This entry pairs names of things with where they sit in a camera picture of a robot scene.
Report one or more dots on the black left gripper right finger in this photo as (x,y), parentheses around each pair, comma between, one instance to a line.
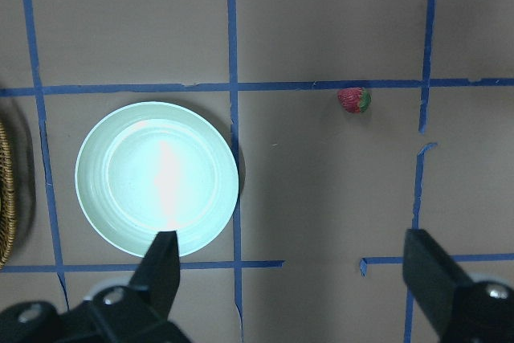
(445,293)

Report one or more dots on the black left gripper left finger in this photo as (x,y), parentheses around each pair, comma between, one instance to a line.
(157,278)

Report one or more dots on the red strawberry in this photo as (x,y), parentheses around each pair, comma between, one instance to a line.
(354,100)

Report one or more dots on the light green plate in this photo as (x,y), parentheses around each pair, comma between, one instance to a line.
(154,166)

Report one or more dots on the brown wicker basket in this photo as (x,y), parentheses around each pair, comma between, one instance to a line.
(8,199)

